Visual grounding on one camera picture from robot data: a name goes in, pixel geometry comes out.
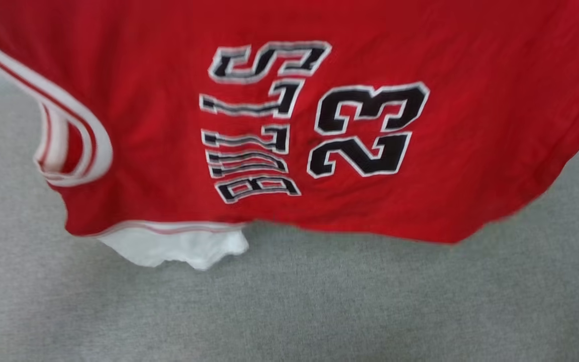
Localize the red Bulls basketball jersey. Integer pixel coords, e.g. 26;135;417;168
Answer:
0;0;579;271

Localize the grey fabric sofa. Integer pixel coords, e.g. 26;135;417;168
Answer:
0;50;579;362

